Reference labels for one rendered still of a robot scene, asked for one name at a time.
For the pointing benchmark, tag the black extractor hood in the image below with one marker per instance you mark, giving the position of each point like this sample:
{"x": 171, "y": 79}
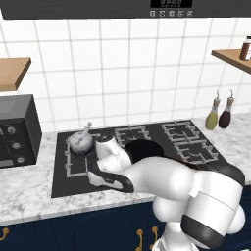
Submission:
{"x": 81, "y": 8}

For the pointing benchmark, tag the dark red vinegar bottle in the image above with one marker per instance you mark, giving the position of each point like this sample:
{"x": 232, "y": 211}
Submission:
{"x": 225, "y": 117}

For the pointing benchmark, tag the navy cupboard door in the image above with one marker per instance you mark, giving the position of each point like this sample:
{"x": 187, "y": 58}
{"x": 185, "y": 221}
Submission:
{"x": 26, "y": 237}
{"x": 156, "y": 222}
{"x": 98, "y": 228}

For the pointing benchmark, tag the black toaster oven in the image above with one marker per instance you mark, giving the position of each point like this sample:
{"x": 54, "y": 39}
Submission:
{"x": 19, "y": 130}

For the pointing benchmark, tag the wooden wall shelf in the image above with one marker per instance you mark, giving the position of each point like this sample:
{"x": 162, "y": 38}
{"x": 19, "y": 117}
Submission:
{"x": 233, "y": 57}
{"x": 11, "y": 72}

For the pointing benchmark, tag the dark red jar white lid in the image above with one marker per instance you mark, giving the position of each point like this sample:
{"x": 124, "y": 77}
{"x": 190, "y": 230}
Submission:
{"x": 245, "y": 49}

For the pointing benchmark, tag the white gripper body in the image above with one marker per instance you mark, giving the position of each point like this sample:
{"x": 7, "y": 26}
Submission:
{"x": 108, "y": 147}

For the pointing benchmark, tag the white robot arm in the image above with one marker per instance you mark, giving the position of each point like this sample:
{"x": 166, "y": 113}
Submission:
{"x": 196, "y": 196}

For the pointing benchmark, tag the black gas hob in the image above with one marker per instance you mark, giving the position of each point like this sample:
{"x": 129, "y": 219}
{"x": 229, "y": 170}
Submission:
{"x": 78, "y": 183}

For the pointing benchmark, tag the yellow-green oil bottle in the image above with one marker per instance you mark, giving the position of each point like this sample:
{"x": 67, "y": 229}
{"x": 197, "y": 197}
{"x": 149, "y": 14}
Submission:
{"x": 211, "y": 119}

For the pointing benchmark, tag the grey kettle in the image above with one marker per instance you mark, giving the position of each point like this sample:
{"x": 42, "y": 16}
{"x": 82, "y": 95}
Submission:
{"x": 78, "y": 143}

